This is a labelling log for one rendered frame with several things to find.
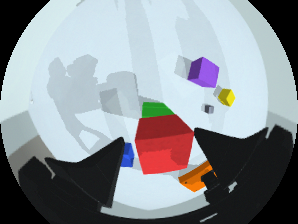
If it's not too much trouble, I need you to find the yellow block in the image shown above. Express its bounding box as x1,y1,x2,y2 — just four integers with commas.
218,88,235,107

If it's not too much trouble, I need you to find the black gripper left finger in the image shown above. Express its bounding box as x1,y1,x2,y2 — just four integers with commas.
45,136,125,209

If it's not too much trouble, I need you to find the red block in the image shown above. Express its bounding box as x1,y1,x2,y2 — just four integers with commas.
134,115,194,175

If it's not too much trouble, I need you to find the green block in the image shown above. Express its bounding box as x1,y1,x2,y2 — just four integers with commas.
141,107,176,119
142,101,169,109

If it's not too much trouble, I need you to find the blue block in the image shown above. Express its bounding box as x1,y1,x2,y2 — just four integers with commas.
121,143,134,168

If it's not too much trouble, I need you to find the purple block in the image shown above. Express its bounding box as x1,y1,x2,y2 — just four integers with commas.
188,56,220,88

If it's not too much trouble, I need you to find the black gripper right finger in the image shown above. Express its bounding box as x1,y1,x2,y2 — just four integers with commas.
194,127,269,189

